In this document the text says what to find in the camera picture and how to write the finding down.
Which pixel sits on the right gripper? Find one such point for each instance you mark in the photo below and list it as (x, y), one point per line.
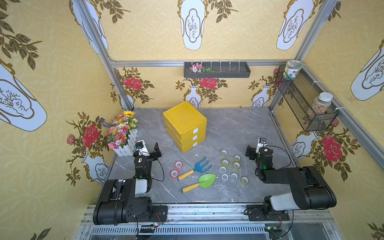
(254, 153)

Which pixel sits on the yellow drawer cabinet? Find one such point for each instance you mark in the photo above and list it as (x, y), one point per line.
(186, 126)

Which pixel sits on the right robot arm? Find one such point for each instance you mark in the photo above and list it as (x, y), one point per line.
(309, 190)

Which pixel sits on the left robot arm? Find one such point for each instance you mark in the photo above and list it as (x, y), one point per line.
(119, 201)

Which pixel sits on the red tape roll upper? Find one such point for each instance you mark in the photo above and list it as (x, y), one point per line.
(178, 165)

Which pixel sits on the red tape roll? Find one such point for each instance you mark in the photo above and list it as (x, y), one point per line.
(178, 165)
(174, 174)

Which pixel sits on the yellow tape roll far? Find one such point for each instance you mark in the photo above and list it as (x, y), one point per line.
(224, 153)

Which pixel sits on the red tape roll lower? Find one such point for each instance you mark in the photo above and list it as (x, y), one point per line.
(174, 174)

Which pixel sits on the yellow tape roll middle left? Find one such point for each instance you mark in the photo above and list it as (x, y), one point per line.
(225, 163)

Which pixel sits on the flower basket white fence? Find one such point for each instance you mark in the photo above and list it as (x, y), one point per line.
(122, 134)

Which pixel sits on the blue toy garden fork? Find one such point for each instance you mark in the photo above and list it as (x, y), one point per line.
(201, 167)

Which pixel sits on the green toy garden shovel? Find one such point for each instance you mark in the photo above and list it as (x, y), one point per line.
(205, 181)

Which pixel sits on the white lid snack jar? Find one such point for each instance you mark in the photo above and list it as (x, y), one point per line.
(320, 104)

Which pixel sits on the jar with patterned lid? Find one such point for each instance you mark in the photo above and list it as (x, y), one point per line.
(292, 68)

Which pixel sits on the pink artificial flowers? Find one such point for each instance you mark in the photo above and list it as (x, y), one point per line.
(199, 68)

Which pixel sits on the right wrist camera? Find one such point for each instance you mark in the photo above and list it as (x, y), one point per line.
(262, 142)

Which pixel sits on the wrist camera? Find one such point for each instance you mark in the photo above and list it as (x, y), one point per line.
(141, 148)
(262, 142)

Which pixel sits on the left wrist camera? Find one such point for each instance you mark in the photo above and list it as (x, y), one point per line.
(141, 148)

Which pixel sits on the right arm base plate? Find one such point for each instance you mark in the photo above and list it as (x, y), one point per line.
(260, 213)

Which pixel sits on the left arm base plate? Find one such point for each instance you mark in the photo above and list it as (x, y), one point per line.
(155, 213)

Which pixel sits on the aluminium rail frame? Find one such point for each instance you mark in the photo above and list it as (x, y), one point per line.
(203, 219)

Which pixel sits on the black wire basket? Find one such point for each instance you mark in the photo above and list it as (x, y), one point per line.
(295, 104)

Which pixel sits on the grey wall shelf tray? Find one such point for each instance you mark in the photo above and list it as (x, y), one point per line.
(222, 69)

